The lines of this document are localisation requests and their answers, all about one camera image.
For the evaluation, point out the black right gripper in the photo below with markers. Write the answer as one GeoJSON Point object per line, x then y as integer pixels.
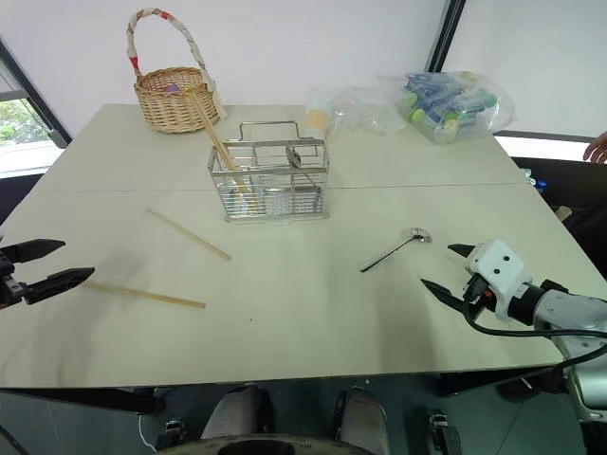
{"type": "Point", "coordinates": [479, 294]}

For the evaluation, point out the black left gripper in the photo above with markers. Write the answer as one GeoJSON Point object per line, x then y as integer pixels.
{"type": "Point", "coordinates": [8, 286]}

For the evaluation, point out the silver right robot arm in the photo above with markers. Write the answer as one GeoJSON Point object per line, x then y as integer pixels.
{"type": "Point", "coordinates": [569, 308]}

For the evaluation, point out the bystander's bare hand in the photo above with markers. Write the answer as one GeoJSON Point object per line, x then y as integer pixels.
{"type": "Point", "coordinates": [598, 151]}

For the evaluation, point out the wooden chopstick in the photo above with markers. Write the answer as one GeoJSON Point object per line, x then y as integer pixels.
{"type": "Point", "coordinates": [189, 235]}
{"type": "Point", "coordinates": [220, 149]}
{"type": "Point", "coordinates": [147, 295]}

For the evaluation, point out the plastic bag of capped bottles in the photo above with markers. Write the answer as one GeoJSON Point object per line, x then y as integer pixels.
{"type": "Point", "coordinates": [450, 106]}

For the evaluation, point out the dark rounded shape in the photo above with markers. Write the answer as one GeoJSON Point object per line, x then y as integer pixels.
{"type": "Point", "coordinates": [239, 412]}
{"type": "Point", "coordinates": [362, 417]}

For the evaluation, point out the clear plastic bag with bottle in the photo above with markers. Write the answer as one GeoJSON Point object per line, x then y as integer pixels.
{"type": "Point", "coordinates": [351, 111]}

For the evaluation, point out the small purple item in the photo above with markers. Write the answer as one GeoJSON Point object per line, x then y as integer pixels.
{"type": "Point", "coordinates": [172, 88]}

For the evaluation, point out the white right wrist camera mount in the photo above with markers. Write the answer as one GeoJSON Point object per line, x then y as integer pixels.
{"type": "Point", "coordinates": [500, 270]}

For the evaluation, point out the black window frame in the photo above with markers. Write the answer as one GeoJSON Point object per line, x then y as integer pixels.
{"type": "Point", "coordinates": [33, 99]}

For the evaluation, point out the black wall pillar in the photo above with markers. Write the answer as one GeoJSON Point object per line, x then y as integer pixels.
{"type": "Point", "coordinates": [445, 33]}

